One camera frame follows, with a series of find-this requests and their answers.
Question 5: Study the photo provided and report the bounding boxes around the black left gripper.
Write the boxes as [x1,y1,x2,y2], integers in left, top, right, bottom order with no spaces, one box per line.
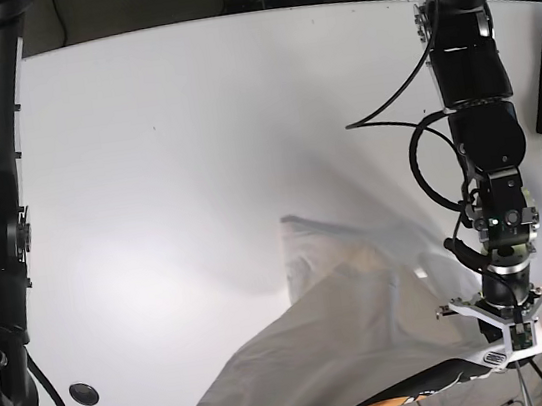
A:
[438,174,542,371]

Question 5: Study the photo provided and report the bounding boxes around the white graphic T-shirt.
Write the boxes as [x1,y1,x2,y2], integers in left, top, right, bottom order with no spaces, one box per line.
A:
[196,215,484,406]

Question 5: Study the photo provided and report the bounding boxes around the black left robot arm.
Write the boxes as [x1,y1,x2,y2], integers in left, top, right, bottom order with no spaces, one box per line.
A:
[407,0,542,389]

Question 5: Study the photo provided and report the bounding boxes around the black table grommet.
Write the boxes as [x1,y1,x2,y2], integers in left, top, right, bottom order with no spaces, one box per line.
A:
[68,382,100,406]

